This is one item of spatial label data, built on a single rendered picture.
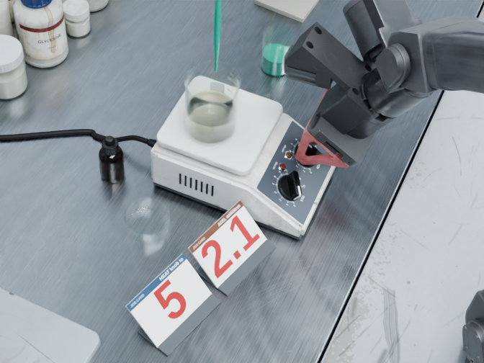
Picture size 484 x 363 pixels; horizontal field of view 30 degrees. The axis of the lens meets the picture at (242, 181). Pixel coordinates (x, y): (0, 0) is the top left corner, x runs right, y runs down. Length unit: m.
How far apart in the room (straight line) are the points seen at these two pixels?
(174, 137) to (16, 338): 0.29
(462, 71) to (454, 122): 0.42
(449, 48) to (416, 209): 0.35
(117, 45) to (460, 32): 0.59
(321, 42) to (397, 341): 0.34
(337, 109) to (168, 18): 0.42
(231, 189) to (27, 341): 0.28
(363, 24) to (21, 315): 0.48
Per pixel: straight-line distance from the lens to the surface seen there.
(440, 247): 1.11
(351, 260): 1.08
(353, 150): 1.00
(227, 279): 1.04
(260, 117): 1.08
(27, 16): 1.21
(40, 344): 1.00
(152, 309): 0.99
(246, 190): 1.04
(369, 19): 0.96
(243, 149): 1.05
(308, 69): 0.97
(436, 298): 1.07
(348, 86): 0.97
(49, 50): 1.24
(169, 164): 1.07
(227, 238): 1.04
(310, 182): 1.09
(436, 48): 0.85
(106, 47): 1.29
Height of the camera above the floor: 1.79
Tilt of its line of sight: 52 degrees down
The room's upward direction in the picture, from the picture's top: 6 degrees clockwise
